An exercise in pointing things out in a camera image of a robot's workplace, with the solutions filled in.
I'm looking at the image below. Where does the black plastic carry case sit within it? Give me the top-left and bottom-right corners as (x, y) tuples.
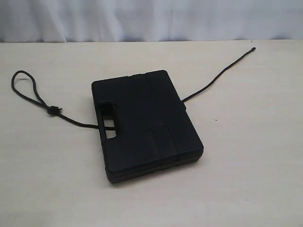
(91, 70), (204, 183)

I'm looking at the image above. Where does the black cord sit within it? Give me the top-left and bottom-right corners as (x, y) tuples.
(10, 46), (257, 131)

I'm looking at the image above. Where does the white backdrop curtain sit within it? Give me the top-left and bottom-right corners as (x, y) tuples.
(0, 0), (303, 43)

